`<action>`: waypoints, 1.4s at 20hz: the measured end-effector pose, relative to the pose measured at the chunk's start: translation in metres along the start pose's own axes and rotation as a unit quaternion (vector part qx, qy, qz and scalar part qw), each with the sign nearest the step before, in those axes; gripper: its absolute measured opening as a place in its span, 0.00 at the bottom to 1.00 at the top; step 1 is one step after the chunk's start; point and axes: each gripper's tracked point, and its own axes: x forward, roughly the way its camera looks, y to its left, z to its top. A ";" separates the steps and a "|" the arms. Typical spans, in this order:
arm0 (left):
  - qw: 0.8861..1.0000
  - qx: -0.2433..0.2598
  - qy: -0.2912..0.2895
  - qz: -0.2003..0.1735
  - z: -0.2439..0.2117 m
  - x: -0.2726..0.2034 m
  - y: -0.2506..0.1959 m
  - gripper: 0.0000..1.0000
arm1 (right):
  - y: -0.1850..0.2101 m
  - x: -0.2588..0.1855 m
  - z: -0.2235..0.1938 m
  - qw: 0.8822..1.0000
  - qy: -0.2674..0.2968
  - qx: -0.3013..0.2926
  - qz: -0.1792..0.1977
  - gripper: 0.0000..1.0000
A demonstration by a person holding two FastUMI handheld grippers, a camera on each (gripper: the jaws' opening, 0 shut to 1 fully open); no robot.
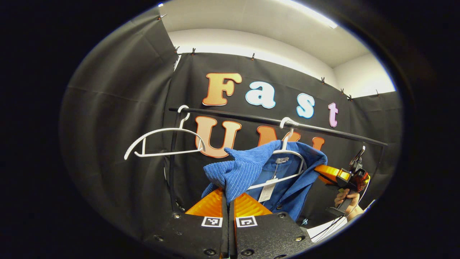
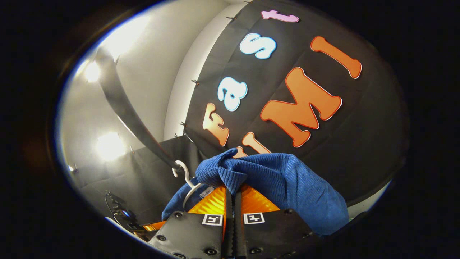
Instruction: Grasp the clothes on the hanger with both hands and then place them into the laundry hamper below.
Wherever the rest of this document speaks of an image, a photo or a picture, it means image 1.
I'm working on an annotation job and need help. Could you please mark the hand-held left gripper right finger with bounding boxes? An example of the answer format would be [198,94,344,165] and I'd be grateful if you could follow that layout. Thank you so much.
[229,192,314,259]

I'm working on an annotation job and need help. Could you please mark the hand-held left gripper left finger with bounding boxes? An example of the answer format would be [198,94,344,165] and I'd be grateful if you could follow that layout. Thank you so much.
[143,187,229,259]

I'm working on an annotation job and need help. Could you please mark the blue corduroy jacket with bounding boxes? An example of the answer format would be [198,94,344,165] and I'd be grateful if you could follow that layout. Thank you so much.
[201,140,328,222]

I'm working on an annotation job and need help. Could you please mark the large white clothes hanger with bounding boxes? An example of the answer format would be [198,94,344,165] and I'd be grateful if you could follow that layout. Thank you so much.
[246,117,308,190]

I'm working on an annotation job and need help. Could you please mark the small white clothes hanger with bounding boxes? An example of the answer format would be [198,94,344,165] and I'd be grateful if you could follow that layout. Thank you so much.
[124,105,206,160]

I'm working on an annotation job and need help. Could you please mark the black backdrop cloth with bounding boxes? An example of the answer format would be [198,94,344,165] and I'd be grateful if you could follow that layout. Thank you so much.
[59,16,403,241]

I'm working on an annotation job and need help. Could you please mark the black clothes rack rail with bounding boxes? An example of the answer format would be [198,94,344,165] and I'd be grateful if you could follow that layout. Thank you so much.
[167,106,389,213]

